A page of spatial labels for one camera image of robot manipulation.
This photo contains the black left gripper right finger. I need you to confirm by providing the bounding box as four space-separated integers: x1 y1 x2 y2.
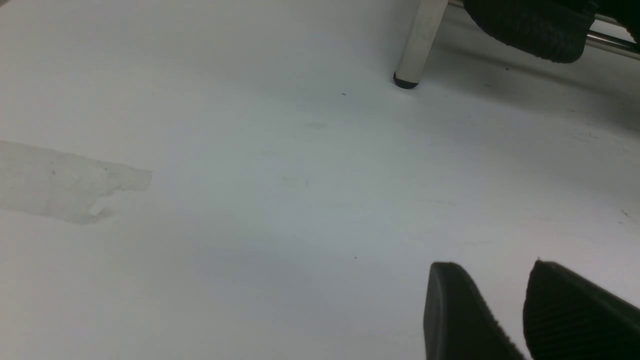
522 260 640 360

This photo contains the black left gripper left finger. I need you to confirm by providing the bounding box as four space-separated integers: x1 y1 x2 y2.
423 261 526 360

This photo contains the black knit sneaker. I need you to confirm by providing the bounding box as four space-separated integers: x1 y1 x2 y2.
462 0 602 64

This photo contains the stainless steel shoe rack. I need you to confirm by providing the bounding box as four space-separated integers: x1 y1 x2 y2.
393 0 639 89

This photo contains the clear tape patch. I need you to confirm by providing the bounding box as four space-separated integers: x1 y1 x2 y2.
0 141 153 224

